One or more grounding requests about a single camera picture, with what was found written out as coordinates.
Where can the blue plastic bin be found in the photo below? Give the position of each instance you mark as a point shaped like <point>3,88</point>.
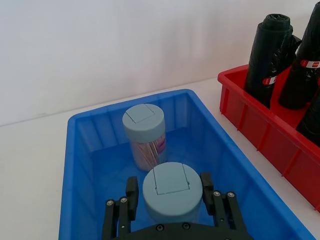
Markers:
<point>245,200</point>

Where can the black garbage bag roll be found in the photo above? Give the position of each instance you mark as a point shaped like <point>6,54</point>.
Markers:
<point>267,55</point>
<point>312,120</point>
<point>305,75</point>

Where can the toothpick jar with grey-blue lid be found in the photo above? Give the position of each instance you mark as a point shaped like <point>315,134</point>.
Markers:
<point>143,125</point>
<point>172,195</point>

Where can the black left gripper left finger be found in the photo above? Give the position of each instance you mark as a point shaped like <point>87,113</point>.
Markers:
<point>132,197</point>

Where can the red plastic bin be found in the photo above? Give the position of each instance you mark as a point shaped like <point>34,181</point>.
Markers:
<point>262,135</point>

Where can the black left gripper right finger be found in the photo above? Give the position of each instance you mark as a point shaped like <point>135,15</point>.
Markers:
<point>220,207</point>

